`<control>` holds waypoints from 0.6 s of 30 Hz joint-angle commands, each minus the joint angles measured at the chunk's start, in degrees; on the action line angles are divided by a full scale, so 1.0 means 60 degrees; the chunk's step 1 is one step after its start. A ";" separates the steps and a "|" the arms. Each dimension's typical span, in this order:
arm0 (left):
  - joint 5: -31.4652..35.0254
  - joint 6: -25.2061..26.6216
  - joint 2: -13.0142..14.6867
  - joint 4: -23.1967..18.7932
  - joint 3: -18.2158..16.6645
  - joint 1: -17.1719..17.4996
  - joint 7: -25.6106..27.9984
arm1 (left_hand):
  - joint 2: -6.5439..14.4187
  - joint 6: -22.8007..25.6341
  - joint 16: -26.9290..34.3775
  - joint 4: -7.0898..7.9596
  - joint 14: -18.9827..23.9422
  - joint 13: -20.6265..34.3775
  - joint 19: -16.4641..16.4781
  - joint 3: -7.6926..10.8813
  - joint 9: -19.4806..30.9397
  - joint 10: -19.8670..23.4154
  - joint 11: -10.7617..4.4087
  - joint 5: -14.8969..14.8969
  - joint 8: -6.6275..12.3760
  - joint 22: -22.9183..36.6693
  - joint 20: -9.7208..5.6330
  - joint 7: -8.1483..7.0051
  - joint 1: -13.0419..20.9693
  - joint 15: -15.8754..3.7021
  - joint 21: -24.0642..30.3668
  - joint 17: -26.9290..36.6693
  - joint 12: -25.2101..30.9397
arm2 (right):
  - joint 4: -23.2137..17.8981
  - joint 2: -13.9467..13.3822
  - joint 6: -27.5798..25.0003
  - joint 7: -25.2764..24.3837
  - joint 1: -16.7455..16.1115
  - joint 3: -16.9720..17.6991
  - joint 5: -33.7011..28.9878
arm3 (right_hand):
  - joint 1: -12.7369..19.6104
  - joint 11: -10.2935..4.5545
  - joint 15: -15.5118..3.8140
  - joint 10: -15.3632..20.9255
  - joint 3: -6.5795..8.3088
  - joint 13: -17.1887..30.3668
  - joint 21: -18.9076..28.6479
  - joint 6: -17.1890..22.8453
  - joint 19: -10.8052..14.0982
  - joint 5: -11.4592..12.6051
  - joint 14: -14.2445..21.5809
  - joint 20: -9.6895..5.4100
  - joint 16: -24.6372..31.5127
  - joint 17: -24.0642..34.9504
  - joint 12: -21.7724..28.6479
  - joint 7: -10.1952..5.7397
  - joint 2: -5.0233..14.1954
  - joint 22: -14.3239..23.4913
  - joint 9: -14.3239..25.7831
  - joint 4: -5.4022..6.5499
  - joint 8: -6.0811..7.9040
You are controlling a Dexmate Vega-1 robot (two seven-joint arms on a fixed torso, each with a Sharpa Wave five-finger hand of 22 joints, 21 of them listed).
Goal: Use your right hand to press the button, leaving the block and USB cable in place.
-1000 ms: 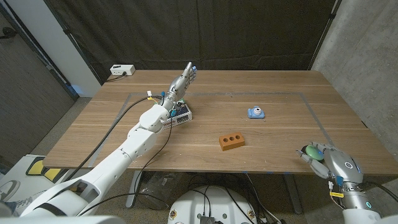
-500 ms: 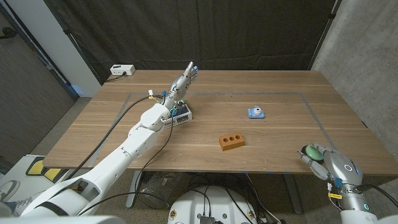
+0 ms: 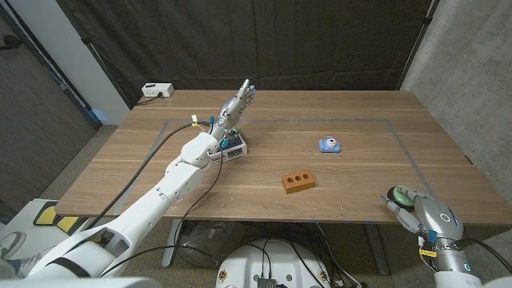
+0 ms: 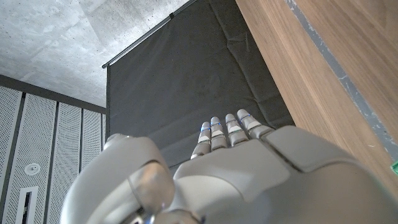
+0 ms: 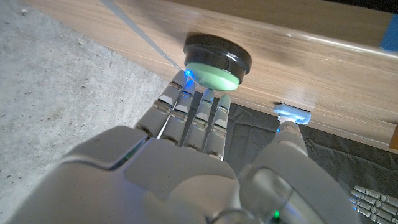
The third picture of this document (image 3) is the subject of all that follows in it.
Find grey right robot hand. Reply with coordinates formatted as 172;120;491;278
382;186;467;243

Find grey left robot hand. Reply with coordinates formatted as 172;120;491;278
210;78;257;139

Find green push button black base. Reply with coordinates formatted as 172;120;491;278
386;186;417;212

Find orange brick block three holes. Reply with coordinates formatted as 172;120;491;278
281;169;316;195

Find Peanuts puzzle box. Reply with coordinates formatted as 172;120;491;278
207;127;249;166

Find grey table leg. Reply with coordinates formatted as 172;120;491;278
162;218;185;268
366;223;391;276

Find black fabric backdrop curtain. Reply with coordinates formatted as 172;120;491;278
55;0;441;109

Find white power box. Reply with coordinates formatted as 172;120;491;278
141;82;175;98

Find clear plastic bag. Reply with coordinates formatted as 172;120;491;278
178;219;237;269

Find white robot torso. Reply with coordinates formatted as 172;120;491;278
215;238;333;288

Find white cart with yellow panels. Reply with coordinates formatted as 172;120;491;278
0;198;117;261

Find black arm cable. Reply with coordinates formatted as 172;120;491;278
98;146;225;279
86;121;213;231

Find black power box cable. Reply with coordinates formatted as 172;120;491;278
135;92;163;106

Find blue toy camera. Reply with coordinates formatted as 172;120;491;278
318;136;342;154

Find black backdrop frame pole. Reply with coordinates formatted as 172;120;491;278
395;0;441;91
55;0;134;110

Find black torso cable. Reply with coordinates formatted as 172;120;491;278
242;238;274;278

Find black wall bracket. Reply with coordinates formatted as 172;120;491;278
0;34;23;51

